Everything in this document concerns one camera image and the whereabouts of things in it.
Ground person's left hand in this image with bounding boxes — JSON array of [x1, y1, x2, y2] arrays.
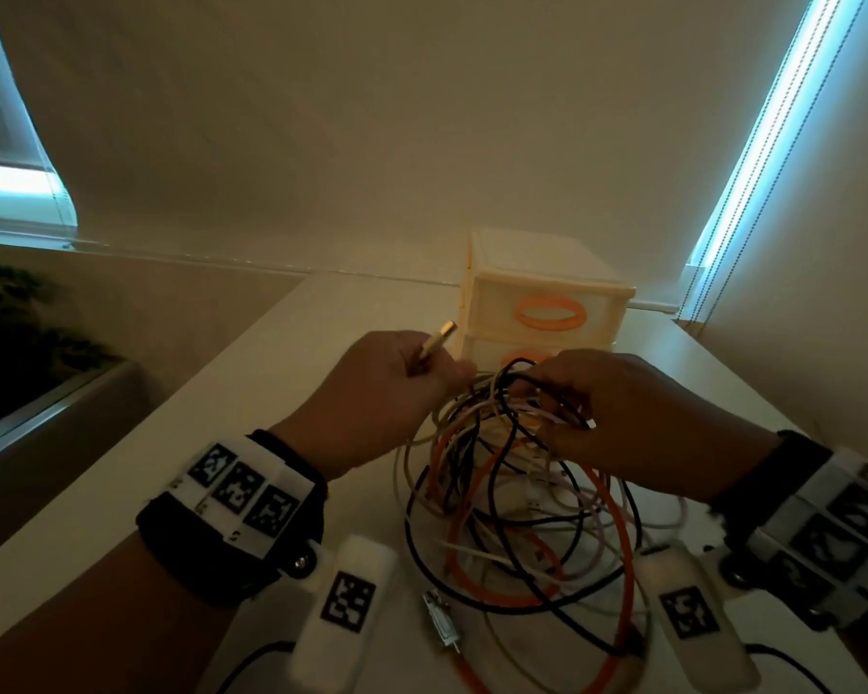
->
[[268, 330, 478, 482]]

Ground person's right hand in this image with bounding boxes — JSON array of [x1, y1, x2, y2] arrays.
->
[[509, 348, 781, 503]]

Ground cream white USB cable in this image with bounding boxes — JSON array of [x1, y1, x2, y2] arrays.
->
[[408, 319, 461, 373]]

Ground cream three-drawer organiser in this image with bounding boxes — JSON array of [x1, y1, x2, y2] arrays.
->
[[456, 227, 637, 377]]

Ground pile of cables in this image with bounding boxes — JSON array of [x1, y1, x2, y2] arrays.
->
[[393, 357, 689, 694]]

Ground person's left forearm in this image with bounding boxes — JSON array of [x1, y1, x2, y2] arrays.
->
[[0, 530, 240, 694]]

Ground bright narrow window strip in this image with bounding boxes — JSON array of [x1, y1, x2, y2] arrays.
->
[[676, 0, 868, 326]]

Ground bright window corner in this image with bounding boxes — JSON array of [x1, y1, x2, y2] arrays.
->
[[0, 0, 79, 247]]

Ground thin black right camera wire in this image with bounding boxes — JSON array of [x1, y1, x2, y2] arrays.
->
[[745, 642, 833, 694]]

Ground beaded blind pull chain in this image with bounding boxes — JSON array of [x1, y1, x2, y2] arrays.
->
[[676, 0, 868, 326]]

